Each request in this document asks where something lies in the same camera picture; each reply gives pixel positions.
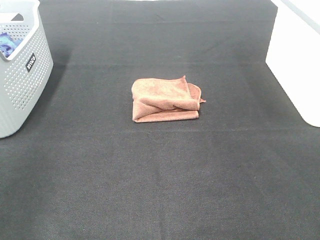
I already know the brown microfibre towel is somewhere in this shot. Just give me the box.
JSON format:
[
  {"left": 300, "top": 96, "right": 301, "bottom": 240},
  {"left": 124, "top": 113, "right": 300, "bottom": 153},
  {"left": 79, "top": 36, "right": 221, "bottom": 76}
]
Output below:
[{"left": 131, "top": 76, "right": 206, "bottom": 123}]

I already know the grey perforated laundry basket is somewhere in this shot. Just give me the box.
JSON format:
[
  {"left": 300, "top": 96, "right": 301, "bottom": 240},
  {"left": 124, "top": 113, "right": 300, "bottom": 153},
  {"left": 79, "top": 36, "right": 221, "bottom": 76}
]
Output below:
[{"left": 0, "top": 0, "right": 54, "bottom": 138}]

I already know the white plastic basket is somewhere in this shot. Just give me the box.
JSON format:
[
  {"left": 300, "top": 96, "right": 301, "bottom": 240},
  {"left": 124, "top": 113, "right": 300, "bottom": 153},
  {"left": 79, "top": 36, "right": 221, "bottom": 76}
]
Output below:
[{"left": 265, "top": 0, "right": 320, "bottom": 127}]

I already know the blue towel in basket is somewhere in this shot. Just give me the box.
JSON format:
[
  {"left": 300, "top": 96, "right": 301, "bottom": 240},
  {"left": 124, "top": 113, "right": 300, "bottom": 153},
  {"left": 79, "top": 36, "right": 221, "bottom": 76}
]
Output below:
[{"left": 0, "top": 32, "right": 20, "bottom": 58}]

